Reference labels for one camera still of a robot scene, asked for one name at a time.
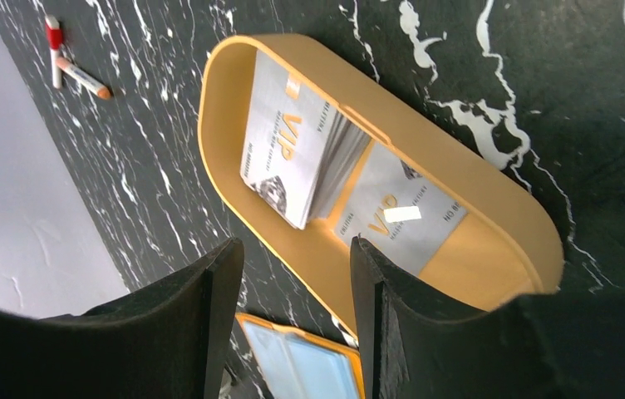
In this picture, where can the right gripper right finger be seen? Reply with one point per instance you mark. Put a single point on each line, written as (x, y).
(417, 342)

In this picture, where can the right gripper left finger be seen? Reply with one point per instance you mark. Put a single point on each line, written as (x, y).
(168, 339)

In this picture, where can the loose silver VIP card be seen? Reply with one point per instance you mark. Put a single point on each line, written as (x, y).
(397, 209)

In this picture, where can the credit cards stack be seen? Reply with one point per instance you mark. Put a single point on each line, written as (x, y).
(298, 147)

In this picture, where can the tan oval tray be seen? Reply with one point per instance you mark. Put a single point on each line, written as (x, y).
(506, 244)

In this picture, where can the white marker pen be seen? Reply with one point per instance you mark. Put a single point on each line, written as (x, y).
(94, 86)

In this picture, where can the red capped marker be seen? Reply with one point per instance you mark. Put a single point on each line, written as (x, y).
(55, 40)

